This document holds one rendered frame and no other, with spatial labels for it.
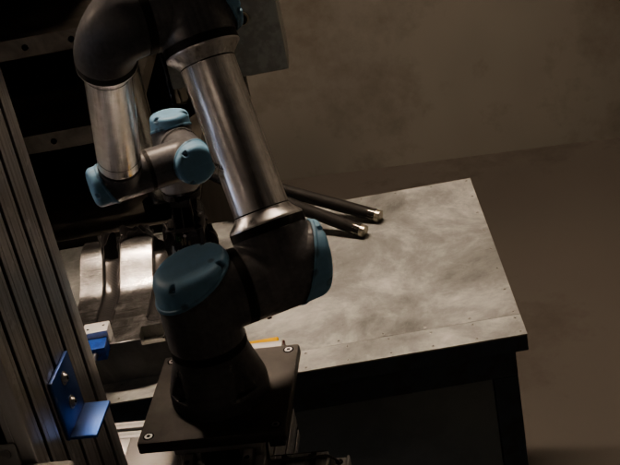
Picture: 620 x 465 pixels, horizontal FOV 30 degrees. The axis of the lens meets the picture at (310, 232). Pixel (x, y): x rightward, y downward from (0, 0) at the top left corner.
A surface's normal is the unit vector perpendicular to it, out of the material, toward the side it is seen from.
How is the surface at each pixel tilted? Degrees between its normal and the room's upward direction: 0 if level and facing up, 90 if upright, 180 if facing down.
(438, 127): 90
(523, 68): 90
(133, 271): 28
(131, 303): 3
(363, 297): 0
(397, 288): 0
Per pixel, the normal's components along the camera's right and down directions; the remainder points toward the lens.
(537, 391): -0.18, -0.87
